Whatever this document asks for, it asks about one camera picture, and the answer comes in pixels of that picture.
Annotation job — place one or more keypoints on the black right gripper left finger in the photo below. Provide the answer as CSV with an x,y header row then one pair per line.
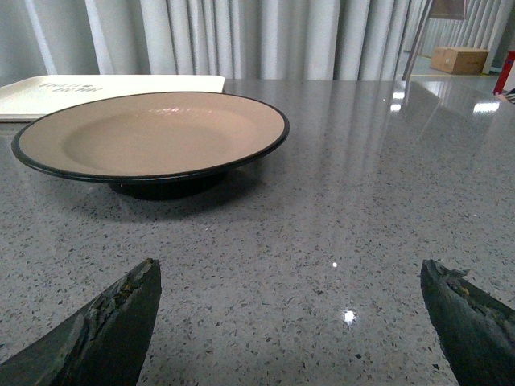
x,y
104,343

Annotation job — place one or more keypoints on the red object at edge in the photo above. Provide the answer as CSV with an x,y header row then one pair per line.
x,y
505,82

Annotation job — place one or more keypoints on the brown cardboard box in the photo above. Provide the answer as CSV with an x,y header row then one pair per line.
x,y
459,60

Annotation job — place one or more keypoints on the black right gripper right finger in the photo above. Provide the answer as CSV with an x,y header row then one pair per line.
x,y
476,331

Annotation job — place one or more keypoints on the grey pleated curtain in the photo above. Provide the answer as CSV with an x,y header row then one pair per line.
x,y
302,40

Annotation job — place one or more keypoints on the white bear tray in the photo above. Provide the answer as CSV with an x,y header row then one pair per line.
x,y
32,98

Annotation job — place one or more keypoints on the beige plate with black rim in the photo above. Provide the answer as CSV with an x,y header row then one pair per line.
x,y
154,145

